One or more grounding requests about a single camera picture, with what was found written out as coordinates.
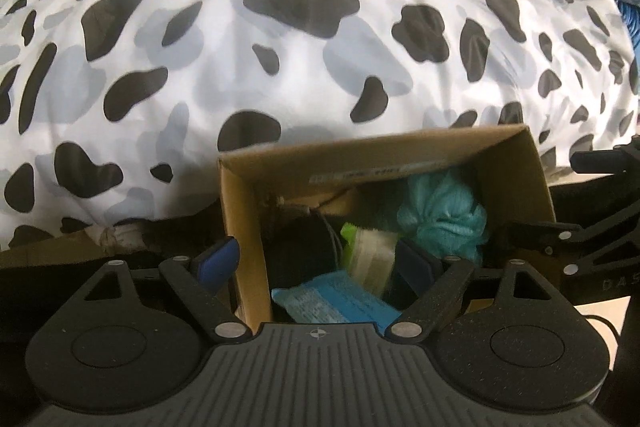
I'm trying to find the teal mesh bath loofah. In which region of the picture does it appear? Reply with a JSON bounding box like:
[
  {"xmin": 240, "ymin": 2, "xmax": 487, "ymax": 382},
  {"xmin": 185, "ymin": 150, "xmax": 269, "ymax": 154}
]
[{"xmin": 395, "ymin": 168, "xmax": 488, "ymax": 265}]

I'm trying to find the green wet wipes pack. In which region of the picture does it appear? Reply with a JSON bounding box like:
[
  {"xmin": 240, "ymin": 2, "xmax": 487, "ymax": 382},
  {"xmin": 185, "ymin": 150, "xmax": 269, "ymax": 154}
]
[{"xmin": 341, "ymin": 223, "xmax": 399, "ymax": 298}]

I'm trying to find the black foam sponge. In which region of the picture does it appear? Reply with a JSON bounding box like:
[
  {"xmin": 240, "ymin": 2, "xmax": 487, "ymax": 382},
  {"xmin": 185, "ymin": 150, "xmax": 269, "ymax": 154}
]
[{"xmin": 260, "ymin": 205, "xmax": 342, "ymax": 291}]

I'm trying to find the blue tissue pack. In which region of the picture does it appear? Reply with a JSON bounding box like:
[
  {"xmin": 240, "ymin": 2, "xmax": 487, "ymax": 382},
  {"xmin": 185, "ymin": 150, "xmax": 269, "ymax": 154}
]
[{"xmin": 271, "ymin": 271, "xmax": 400, "ymax": 333}]

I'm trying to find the cow print blanket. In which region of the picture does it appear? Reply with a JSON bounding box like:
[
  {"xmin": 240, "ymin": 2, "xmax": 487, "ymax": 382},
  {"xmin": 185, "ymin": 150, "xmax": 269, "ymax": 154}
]
[{"xmin": 1, "ymin": 0, "xmax": 638, "ymax": 249}]

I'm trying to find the tan drawstring pouch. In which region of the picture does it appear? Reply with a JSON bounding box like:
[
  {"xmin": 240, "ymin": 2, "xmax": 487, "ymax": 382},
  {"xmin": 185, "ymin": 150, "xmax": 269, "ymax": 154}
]
[{"xmin": 278, "ymin": 187, "xmax": 360, "ymax": 217}]

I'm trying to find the cardboard box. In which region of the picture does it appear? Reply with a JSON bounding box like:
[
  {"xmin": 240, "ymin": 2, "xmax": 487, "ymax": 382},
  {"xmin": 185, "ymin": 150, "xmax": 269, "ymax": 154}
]
[{"xmin": 219, "ymin": 124, "xmax": 555, "ymax": 331}]

